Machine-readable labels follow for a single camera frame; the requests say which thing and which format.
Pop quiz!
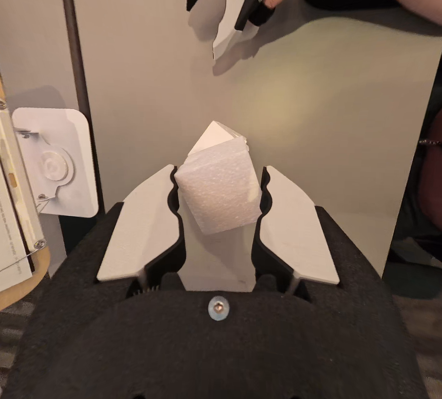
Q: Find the white hard foam cube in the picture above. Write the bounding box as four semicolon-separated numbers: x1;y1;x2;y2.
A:
187;121;250;157
174;139;262;236

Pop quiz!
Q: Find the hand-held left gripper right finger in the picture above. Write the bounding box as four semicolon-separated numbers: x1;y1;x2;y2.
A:
252;165;340;293

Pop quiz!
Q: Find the printed instruction sheet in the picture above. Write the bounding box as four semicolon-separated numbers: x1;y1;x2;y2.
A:
0;164;34;292

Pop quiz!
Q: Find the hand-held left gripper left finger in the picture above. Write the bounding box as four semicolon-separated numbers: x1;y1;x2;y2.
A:
96;164;187;292

